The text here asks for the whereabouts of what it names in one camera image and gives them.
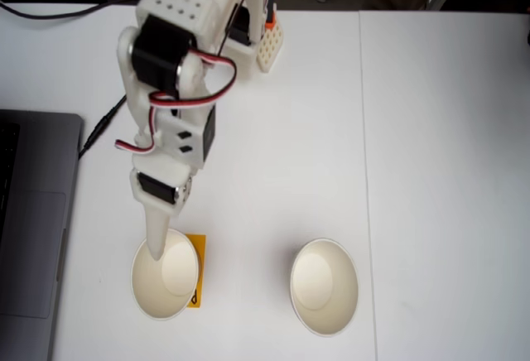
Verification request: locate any brown paper cup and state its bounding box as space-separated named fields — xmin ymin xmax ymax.
xmin=130 ymin=228 xmax=203 ymax=323
xmin=289 ymin=238 xmax=359 ymax=338

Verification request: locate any yellow handwritten sticky note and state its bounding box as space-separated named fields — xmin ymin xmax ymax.
xmin=184 ymin=233 xmax=207 ymax=309

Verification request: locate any grey laptop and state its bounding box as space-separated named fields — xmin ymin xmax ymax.
xmin=0 ymin=108 xmax=84 ymax=361

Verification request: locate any black cable with barrel plug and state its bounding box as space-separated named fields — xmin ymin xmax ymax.
xmin=77 ymin=94 xmax=128 ymax=160

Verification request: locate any red white black servo wire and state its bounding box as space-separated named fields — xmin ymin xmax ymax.
xmin=114 ymin=48 xmax=239 ymax=156

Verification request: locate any thin black cable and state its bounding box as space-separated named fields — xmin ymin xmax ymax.
xmin=0 ymin=0 xmax=142 ymax=21

